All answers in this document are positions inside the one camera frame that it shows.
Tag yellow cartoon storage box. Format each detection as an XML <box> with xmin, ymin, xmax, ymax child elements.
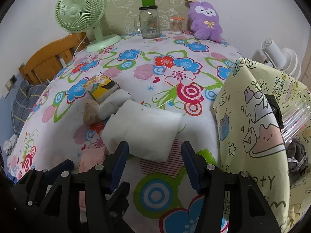
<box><xmin>213</xmin><ymin>58</ymin><xmax>310</xmax><ymax>232</ymax></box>

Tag white cloth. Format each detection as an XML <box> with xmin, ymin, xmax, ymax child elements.
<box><xmin>101</xmin><ymin>100</ymin><xmax>182</xmax><ymax>162</ymax></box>

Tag dark grey drawstring pouch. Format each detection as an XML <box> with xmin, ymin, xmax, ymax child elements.
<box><xmin>286</xmin><ymin>138</ymin><xmax>308</xmax><ymax>175</ymax></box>

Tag clear plastic zip bag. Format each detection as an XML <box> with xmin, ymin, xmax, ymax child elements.
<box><xmin>281</xmin><ymin>101</ymin><xmax>310</xmax><ymax>144</ymax></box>

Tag black plastic bag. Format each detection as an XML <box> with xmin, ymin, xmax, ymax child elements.
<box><xmin>265</xmin><ymin>94</ymin><xmax>284</xmax><ymax>130</ymax></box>

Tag pink folded cloth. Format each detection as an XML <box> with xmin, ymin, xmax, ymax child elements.
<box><xmin>78</xmin><ymin>147</ymin><xmax>109</xmax><ymax>211</ymax></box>

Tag beige rolled stocking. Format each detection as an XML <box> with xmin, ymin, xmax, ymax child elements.
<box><xmin>83</xmin><ymin>99</ymin><xmax>101</xmax><ymax>126</ymax></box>

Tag blue plaid bedding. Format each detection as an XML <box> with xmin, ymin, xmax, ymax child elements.
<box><xmin>11</xmin><ymin>80</ymin><xmax>48</xmax><ymax>137</ymax></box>

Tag wooden chair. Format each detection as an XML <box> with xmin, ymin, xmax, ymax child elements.
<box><xmin>18</xmin><ymin>32</ymin><xmax>88</xmax><ymax>85</ymax></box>

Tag floral tablecloth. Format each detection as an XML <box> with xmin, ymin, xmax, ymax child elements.
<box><xmin>7</xmin><ymin>33</ymin><xmax>240</xmax><ymax>232</ymax></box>

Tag white standing fan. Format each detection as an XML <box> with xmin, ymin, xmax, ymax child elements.
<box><xmin>261</xmin><ymin>38</ymin><xmax>301</xmax><ymax>79</ymax></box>

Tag purple plush bunny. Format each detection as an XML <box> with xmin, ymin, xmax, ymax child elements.
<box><xmin>188</xmin><ymin>2</ymin><xmax>222</xmax><ymax>43</ymax></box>

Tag glass mason jar green straw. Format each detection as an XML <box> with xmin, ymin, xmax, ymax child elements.
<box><xmin>134</xmin><ymin>0</ymin><xmax>160</xmax><ymax>39</ymax></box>

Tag cotton swab jar orange lid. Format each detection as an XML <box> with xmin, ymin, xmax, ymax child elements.
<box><xmin>170</xmin><ymin>17</ymin><xmax>185</xmax><ymax>35</ymax></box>

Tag green desk fan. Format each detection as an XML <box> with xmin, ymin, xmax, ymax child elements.
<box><xmin>55</xmin><ymin>0</ymin><xmax>121</xmax><ymax>53</ymax></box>

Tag wall power socket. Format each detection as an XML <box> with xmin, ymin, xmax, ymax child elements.
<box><xmin>5</xmin><ymin>75</ymin><xmax>17</xmax><ymax>91</ymax></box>

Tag green cartoon wall panel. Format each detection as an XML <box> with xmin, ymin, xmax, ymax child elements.
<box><xmin>101</xmin><ymin>0</ymin><xmax>188</xmax><ymax>35</ymax></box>

